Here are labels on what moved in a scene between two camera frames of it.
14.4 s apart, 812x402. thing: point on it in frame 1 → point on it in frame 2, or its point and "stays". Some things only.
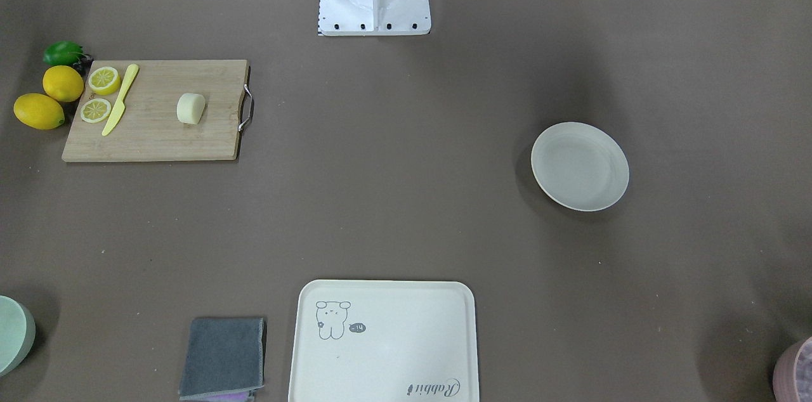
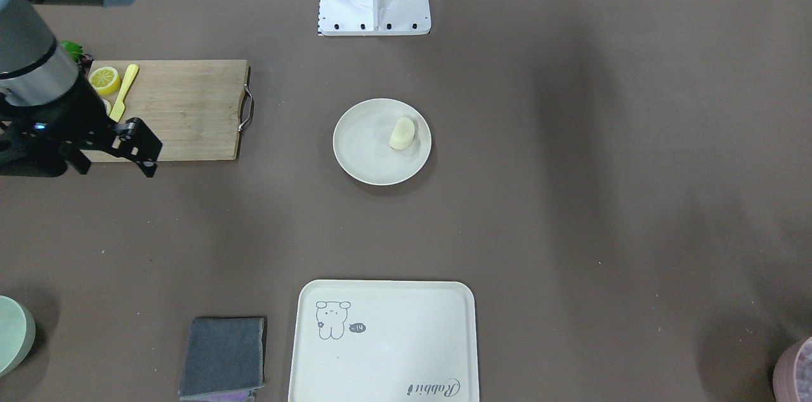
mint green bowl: x=18 y=334 stays
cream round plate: x=580 y=166 → x=361 y=142
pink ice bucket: x=792 y=373 stays
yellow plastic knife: x=133 y=71 stays
